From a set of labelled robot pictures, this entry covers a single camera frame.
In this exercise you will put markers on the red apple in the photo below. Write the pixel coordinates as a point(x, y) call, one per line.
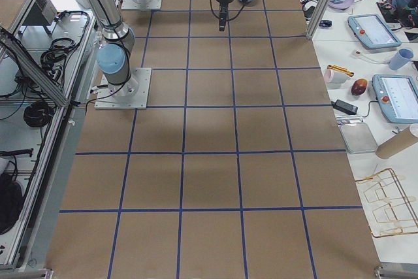
point(359, 87)

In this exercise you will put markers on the upper blue teach pendant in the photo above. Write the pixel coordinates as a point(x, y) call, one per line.
point(372, 31)

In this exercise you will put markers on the cardboard tube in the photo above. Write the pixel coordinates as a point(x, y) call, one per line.
point(397, 143)

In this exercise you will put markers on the black power adapter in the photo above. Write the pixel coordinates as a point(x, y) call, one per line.
point(344, 107)

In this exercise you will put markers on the metal tray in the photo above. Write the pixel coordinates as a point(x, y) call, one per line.
point(356, 134)

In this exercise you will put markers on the grey control box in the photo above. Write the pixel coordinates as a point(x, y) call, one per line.
point(42, 14)

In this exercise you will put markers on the purple plate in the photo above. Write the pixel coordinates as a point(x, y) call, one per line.
point(341, 5)

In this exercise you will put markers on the aluminium frame post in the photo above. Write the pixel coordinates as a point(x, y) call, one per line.
point(321, 1)

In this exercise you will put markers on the lower blue teach pendant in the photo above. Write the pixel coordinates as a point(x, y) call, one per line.
point(397, 97)

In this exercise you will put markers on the blue teach pendant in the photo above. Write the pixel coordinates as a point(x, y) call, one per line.
point(372, 31)
point(397, 97)

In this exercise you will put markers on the gold wire rack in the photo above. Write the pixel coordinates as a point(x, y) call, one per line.
point(390, 210)

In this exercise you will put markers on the white adapter with cable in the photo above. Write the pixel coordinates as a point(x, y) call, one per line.
point(360, 55)

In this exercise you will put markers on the small blue black device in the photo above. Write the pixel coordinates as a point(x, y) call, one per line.
point(325, 24)

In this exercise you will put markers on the yellow tool bar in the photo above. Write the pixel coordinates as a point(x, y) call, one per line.
point(341, 69)

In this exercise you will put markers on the light blue plastic cup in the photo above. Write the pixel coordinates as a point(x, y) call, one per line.
point(402, 57)

